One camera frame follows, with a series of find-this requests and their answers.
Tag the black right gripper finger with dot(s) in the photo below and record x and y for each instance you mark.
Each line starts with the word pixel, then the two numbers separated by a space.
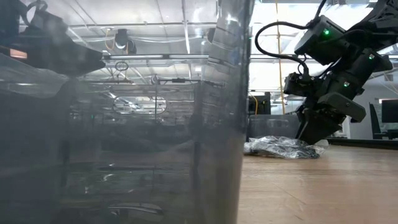
pixel 323 127
pixel 302 124

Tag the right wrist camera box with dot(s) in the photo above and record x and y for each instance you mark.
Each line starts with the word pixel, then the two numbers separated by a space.
pixel 298 85

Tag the black computer monitor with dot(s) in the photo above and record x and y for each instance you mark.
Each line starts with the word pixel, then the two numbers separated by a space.
pixel 390 111

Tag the black metal table frame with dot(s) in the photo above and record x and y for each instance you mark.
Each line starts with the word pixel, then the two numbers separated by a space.
pixel 367 142

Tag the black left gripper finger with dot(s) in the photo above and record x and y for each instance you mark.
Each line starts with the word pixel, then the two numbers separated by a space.
pixel 90 62

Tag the clear plastic bag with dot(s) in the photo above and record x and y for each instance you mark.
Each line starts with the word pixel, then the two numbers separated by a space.
pixel 280 147

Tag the smoky translucent plastic bin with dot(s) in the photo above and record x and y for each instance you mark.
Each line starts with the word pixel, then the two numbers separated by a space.
pixel 124 140

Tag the gray plastic storage bin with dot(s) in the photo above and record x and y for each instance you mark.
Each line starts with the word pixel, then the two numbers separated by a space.
pixel 273 130

